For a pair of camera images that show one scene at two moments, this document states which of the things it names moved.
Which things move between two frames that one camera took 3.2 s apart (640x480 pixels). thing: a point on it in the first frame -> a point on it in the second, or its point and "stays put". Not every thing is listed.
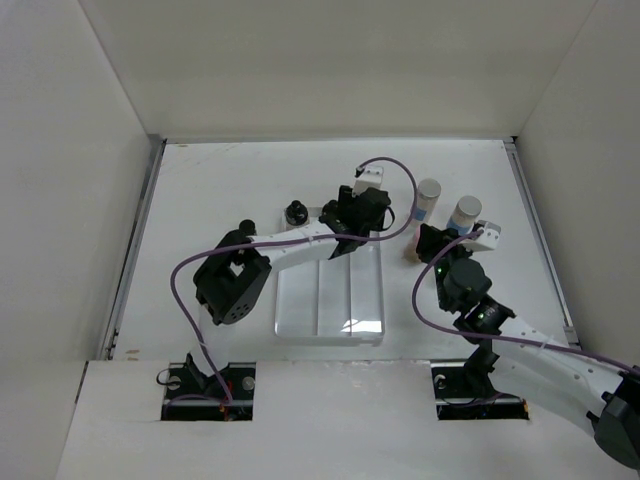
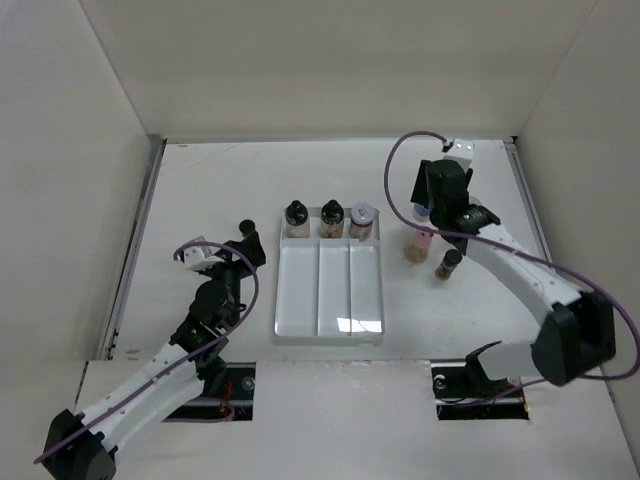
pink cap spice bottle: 410,255 stays put
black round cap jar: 296,213 stays put
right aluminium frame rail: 567,320 stays put
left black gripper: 347,199 -> 249,245
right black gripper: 433,238 -> 420,193
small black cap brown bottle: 248,227 stays put
